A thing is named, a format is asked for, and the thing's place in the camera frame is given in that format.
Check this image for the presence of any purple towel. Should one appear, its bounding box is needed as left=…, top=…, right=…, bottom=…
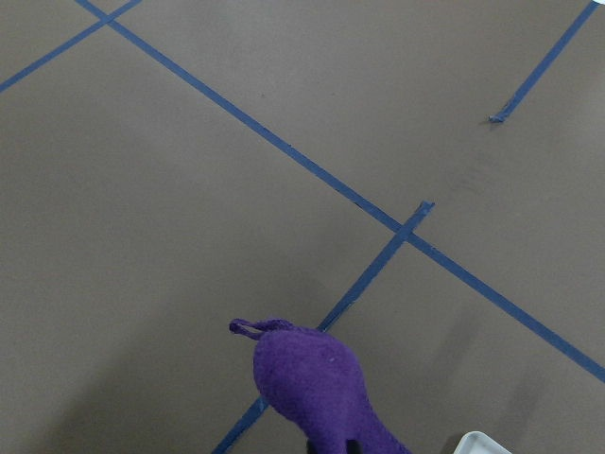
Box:
left=229, top=319, right=409, bottom=453

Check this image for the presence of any white rack base tray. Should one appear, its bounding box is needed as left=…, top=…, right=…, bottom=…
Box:
left=453, top=431, right=511, bottom=454

